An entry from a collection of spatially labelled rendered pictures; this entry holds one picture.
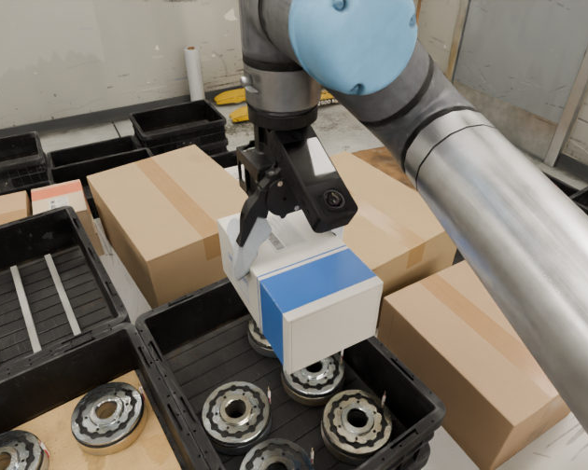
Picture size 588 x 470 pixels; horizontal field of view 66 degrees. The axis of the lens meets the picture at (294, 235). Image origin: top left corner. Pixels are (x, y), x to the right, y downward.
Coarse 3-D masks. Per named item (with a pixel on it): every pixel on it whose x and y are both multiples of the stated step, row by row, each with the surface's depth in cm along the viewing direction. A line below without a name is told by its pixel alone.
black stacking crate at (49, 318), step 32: (32, 224) 95; (64, 224) 99; (0, 256) 95; (32, 256) 99; (64, 256) 100; (0, 288) 92; (32, 288) 92; (64, 288) 92; (96, 288) 92; (0, 320) 86; (64, 320) 86; (96, 320) 86; (0, 352) 80; (32, 352) 80
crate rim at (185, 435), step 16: (96, 336) 70; (112, 336) 71; (64, 352) 67; (144, 352) 67; (16, 368) 65; (32, 368) 65; (0, 384) 63; (160, 384) 63; (176, 416) 59; (176, 432) 58; (192, 448) 56; (192, 464) 55
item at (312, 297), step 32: (224, 224) 59; (288, 224) 59; (224, 256) 62; (288, 256) 53; (320, 256) 53; (352, 256) 53; (256, 288) 52; (288, 288) 49; (320, 288) 49; (352, 288) 49; (256, 320) 57; (288, 320) 46; (320, 320) 48; (352, 320) 51; (288, 352) 49; (320, 352) 52
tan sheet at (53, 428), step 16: (48, 416) 70; (64, 416) 70; (32, 432) 68; (48, 432) 68; (64, 432) 68; (144, 432) 68; (160, 432) 68; (48, 448) 66; (64, 448) 66; (80, 448) 66; (128, 448) 66; (144, 448) 66; (160, 448) 66; (64, 464) 64; (80, 464) 64; (96, 464) 64; (112, 464) 64; (128, 464) 64; (144, 464) 64; (160, 464) 64; (176, 464) 64
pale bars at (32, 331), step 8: (48, 256) 98; (48, 264) 96; (16, 272) 94; (56, 272) 94; (16, 280) 93; (56, 280) 93; (16, 288) 91; (24, 296) 89; (64, 296) 89; (24, 304) 87; (64, 304) 87; (24, 312) 86; (72, 312) 86; (32, 320) 84; (72, 320) 84; (32, 328) 83; (72, 328) 83; (32, 336) 81; (32, 344) 80
